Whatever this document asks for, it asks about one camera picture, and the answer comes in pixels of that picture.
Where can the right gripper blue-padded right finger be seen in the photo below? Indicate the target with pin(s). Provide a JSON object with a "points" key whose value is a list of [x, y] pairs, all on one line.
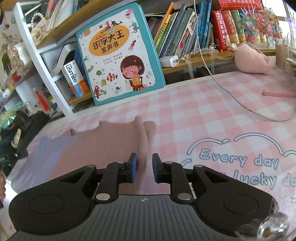
{"points": [[176, 176]]}

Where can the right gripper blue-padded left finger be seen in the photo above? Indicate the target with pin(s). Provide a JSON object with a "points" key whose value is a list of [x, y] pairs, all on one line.
{"points": [[112, 176]]}

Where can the purple and pink knit sweater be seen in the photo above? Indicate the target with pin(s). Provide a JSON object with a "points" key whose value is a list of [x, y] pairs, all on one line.
{"points": [[105, 144]]}

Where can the person's left hand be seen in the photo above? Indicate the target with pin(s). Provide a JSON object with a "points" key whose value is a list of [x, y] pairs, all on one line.
{"points": [[2, 187]]}

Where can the pink checkered table mat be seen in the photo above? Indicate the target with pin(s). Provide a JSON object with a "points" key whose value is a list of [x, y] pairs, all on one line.
{"points": [[239, 144]]}

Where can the white usmile box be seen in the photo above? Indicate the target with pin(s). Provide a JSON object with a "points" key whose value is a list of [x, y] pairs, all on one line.
{"points": [[75, 79]]}

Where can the red tassel ornament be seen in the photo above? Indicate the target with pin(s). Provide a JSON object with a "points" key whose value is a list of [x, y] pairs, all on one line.
{"points": [[42, 102]]}

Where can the teal children's sound book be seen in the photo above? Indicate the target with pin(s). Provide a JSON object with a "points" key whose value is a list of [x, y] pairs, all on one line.
{"points": [[119, 56]]}

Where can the black teapot on stand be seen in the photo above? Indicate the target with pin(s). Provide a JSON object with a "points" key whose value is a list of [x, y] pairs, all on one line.
{"points": [[29, 126]]}

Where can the white power adapter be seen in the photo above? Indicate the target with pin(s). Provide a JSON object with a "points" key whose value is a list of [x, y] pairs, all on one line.
{"points": [[169, 61]]}

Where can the pink plush toy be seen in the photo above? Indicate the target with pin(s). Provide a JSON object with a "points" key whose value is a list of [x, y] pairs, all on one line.
{"points": [[249, 60]]}

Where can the row of leaning books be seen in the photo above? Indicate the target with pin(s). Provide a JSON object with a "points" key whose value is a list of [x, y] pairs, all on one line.
{"points": [[184, 30]]}

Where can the red dictionary books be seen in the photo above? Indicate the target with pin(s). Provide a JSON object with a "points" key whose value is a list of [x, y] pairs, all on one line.
{"points": [[225, 16]]}

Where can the white quilted pearl handbag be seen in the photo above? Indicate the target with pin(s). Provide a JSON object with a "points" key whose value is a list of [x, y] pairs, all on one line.
{"points": [[39, 28]]}

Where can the colourful paper flower bouquet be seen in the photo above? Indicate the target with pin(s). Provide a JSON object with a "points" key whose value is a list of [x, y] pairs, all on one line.
{"points": [[260, 23]]}

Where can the white shelf frame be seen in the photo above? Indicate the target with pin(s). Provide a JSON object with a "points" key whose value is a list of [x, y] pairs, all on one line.
{"points": [[39, 57]]}

